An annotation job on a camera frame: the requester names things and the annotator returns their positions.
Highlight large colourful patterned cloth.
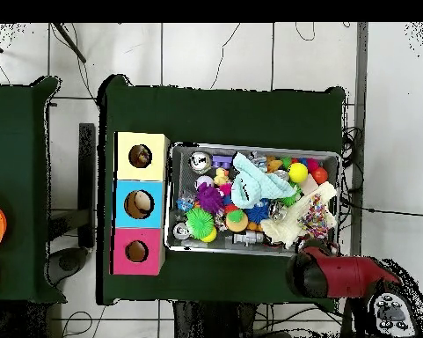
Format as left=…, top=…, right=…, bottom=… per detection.
left=297, top=193, right=333, bottom=240

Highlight silver mesh bin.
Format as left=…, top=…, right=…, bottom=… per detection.
left=166, top=141, right=341, bottom=260

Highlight wooden three-hole box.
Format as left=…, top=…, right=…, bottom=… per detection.
left=110, top=131, right=171, bottom=276

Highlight white baseball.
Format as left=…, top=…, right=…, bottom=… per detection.
left=195, top=174, right=215, bottom=189

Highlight purple spiky toy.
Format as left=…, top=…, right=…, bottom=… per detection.
left=195, top=182, right=225, bottom=215

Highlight yellow plush duck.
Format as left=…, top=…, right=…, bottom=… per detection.
left=212, top=166, right=230, bottom=187

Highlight green spiky ball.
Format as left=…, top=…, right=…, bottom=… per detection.
left=186, top=206, right=215, bottom=240

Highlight mint knitted cloth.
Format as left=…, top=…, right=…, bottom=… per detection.
left=231, top=151, right=298, bottom=209

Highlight dark green table cloth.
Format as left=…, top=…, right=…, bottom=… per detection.
left=98, top=73, right=346, bottom=312

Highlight cream knitted cloth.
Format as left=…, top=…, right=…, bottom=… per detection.
left=259, top=180, right=339, bottom=249

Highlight yellow ball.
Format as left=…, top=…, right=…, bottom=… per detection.
left=287, top=162, right=310, bottom=184

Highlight black panel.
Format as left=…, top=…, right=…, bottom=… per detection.
left=77, top=122, right=97, bottom=248

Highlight grey stand base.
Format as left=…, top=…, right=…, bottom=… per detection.
left=47, top=246, right=90, bottom=287

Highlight dark green side-table cloth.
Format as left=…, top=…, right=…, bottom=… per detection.
left=0, top=75, right=68, bottom=305

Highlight long black rod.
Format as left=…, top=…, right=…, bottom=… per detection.
left=52, top=22, right=88, bottom=64

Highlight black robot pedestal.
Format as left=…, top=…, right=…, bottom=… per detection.
left=171, top=300, right=258, bottom=338

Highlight thin black floor cable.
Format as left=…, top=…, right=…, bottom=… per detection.
left=209, top=22, right=242, bottom=90

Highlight black floor cable bundle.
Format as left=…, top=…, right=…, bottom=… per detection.
left=340, top=125, right=366, bottom=170

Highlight grey floor cable cover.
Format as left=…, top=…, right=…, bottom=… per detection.
left=347, top=22, right=369, bottom=258

